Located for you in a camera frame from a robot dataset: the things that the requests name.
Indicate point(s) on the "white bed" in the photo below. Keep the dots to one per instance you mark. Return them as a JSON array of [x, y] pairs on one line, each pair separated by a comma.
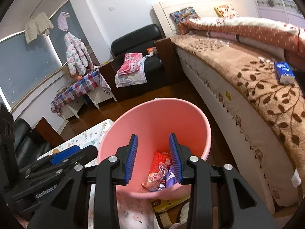
[[214, 93]]

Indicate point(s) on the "grey fuzzy slipper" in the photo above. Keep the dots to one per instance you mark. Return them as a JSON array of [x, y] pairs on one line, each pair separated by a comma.
[[184, 213]]

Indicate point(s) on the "red foam fruit net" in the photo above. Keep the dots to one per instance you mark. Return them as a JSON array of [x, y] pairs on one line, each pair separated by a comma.
[[158, 159]]

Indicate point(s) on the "beige knit garment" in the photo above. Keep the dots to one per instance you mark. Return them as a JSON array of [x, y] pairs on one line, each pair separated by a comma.
[[38, 26]]

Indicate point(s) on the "brown leaf-patterned blanket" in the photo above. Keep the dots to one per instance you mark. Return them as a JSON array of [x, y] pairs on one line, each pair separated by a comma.
[[250, 76]]

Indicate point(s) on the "floral tablecloth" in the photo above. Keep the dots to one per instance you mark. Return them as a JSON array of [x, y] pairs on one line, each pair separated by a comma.
[[138, 214]]

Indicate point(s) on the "orange dotted quilt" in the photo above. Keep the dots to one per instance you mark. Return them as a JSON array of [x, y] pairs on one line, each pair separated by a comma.
[[262, 31]]

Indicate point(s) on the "large bay window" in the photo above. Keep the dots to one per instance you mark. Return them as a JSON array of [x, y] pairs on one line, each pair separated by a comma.
[[23, 59]]

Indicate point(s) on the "white side table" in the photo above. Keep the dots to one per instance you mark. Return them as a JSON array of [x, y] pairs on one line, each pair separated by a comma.
[[100, 100]]

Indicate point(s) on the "purple knit hat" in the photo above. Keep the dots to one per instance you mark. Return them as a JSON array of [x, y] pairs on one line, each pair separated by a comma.
[[62, 22]]

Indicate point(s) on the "black leather armchair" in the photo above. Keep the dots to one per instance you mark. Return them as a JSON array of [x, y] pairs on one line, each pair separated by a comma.
[[135, 38]]

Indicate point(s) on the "purple plastic wrapper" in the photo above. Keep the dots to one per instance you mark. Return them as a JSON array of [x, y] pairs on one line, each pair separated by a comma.
[[170, 181]]

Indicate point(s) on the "black leather sofa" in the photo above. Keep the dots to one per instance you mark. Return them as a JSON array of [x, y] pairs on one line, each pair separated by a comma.
[[23, 143]]

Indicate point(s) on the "blue tissue pack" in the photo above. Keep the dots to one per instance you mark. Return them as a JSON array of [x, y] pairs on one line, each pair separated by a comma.
[[283, 72]]

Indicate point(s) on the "small orange toy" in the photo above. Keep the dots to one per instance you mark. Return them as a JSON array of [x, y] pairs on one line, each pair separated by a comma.
[[79, 77]]

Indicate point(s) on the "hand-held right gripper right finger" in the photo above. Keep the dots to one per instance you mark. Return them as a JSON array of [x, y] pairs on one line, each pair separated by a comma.
[[175, 157]]

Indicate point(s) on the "pink folded blanket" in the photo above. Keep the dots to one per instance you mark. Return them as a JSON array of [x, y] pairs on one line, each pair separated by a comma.
[[129, 64]]

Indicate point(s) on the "yellow cardboard box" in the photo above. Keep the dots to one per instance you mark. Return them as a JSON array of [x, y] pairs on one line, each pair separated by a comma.
[[164, 204]]

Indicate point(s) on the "plaid tablecloth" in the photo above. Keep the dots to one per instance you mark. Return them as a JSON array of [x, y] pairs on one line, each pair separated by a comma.
[[71, 90]]

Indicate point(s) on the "small orange box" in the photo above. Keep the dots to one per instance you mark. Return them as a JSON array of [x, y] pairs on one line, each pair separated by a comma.
[[152, 50]]

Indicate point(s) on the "blue patterned pillow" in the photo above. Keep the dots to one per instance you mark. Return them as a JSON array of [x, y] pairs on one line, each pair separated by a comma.
[[184, 15]]

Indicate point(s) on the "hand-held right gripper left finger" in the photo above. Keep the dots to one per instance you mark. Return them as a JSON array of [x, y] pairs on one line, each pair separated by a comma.
[[132, 159]]

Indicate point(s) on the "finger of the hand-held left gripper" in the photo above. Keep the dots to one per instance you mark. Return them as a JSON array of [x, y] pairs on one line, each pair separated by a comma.
[[64, 155], [88, 153]]

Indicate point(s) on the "yellow patterned pillow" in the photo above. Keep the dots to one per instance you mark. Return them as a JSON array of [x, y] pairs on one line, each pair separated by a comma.
[[225, 10]]

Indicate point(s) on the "white wardrobe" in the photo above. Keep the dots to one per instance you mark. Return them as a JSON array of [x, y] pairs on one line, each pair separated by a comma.
[[274, 2]]

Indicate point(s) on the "pink plastic bin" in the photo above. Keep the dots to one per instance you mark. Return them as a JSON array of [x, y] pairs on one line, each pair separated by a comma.
[[152, 119]]

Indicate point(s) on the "white wall switch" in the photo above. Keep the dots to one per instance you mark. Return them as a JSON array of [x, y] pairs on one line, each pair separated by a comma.
[[111, 7]]

